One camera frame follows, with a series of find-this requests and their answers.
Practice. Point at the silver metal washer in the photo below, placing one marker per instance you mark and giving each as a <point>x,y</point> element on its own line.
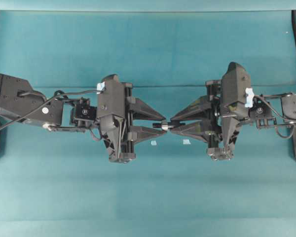
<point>164,125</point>

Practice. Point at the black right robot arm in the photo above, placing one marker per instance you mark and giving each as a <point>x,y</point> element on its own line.
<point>277,111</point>

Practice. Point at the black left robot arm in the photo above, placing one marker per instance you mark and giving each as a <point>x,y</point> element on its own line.
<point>65,112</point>

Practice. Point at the black metal shaft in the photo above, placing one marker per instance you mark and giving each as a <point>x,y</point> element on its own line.
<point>160,125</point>

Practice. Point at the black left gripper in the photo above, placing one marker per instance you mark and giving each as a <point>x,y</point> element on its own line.
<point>116,110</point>

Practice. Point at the blue tape marker right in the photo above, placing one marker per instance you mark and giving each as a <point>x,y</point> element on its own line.
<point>186,142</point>

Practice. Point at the teal table mat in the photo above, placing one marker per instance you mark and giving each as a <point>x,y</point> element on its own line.
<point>58,184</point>

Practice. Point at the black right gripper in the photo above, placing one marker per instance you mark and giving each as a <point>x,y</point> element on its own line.
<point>235,101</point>

